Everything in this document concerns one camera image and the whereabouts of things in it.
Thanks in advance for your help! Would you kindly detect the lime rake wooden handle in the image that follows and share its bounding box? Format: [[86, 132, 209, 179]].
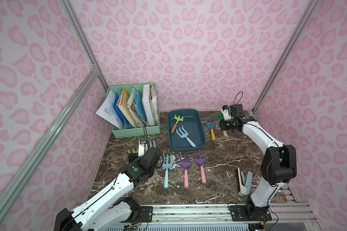
[[171, 115, 184, 133]]

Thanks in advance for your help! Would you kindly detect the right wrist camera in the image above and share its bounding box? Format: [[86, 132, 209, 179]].
[[221, 105, 232, 121]]

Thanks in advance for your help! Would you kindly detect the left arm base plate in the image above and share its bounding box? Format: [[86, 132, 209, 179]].
[[126, 206, 153, 223]]

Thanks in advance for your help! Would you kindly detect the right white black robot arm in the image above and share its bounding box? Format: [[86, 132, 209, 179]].
[[219, 104, 297, 219]]

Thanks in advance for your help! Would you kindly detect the orange beige folder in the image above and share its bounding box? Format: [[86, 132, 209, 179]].
[[117, 88, 136, 128]]

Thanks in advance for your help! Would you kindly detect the white book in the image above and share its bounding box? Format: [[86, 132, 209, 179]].
[[142, 84, 158, 126]]

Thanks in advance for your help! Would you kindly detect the green rake thin wooden handle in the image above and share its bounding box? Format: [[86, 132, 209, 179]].
[[216, 113, 228, 137]]

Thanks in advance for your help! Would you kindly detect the light blue folder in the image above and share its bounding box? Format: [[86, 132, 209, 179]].
[[134, 90, 147, 125]]

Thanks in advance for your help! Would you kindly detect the teal rake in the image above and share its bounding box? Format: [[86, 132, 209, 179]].
[[149, 140, 156, 148]]

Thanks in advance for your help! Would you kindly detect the light blue rake white handle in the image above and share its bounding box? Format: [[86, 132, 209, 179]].
[[176, 126, 197, 147]]

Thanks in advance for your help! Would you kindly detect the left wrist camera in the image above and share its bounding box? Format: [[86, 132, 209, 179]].
[[138, 138, 148, 157]]

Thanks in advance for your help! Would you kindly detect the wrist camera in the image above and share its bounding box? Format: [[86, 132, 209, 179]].
[[221, 105, 232, 121], [138, 138, 148, 157]]

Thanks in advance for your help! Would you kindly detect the green file organizer crate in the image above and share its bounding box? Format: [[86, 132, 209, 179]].
[[107, 83, 161, 138]]

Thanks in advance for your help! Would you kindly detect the lime green rake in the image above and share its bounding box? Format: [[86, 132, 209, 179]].
[[128, 149, 138, 154]]

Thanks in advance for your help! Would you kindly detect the aluminium front rail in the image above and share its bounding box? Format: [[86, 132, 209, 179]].
[[65, 203, 322, 231]]

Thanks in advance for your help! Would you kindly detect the teal plastic storage box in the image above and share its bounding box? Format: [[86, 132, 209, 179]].
[[167, 109, 206, 153]]

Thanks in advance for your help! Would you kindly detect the white printed paper sheet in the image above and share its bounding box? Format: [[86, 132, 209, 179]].
[[96, 91, 123, 129]]

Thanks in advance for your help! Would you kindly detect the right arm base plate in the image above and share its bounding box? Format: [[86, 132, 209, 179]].
[[228, 205, 272, 223]]

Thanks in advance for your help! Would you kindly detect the purple rake pink handle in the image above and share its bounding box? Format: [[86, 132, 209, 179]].
[[194, 150, 207, 184], [179, 153, 191, 189]]

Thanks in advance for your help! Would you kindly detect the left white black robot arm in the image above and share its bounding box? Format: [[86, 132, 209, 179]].
[[54, 147, 163, 231]]

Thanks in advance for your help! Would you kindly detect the blue rake yellow handle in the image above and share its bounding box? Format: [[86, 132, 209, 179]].
[[206, 119, 216, 142]]

